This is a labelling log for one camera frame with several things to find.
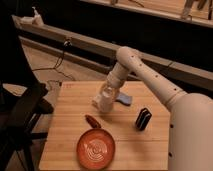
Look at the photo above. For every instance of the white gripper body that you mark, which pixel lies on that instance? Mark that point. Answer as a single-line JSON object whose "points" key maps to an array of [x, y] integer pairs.
{"points": [[115, 80]]}

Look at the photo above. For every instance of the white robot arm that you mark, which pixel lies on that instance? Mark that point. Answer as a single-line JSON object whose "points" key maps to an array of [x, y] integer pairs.
{"points": [[190, 146]]}

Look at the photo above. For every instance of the black striped eraser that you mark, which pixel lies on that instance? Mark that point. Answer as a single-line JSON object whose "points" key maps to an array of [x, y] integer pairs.
{"points": [[143, 119]]}

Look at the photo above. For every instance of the blue sponge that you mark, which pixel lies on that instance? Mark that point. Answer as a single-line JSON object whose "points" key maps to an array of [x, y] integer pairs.
{"points": [[124, 99]]}

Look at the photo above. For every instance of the white small bottle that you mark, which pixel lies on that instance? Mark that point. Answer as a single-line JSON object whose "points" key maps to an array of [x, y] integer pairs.
{"points": [[96, 100]]}

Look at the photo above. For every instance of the red chili pepper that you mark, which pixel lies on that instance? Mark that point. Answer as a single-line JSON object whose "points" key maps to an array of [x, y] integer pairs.
{"points": [[92, 121]]}

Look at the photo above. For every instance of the orange patterned plate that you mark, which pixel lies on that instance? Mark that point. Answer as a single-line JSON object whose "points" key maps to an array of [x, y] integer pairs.
{"points": [[95, 149]]}

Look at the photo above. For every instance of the white soap dispenser bottle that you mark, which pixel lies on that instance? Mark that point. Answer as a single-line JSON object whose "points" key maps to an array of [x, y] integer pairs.
{"points": [[37, 18]]}

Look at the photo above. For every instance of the black chair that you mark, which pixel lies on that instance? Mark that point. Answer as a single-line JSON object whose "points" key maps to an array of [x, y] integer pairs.
{"points": [[21, 95]]}

